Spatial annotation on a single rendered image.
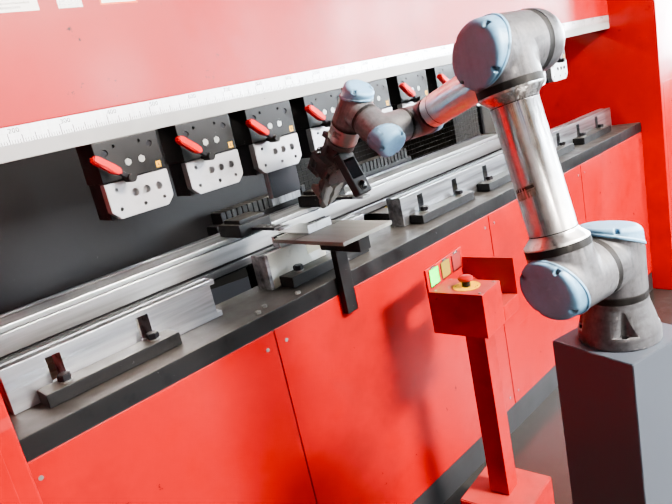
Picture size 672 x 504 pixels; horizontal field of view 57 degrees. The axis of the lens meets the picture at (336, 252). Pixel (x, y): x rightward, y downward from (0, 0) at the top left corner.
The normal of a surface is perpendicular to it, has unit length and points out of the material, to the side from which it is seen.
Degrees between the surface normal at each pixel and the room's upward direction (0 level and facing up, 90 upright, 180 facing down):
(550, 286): 98
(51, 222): 90
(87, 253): 90
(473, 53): 83
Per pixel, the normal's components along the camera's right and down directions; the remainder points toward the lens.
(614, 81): -0.69, 0.33
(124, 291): 0.69, 0.04
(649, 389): 0.51, 0.12
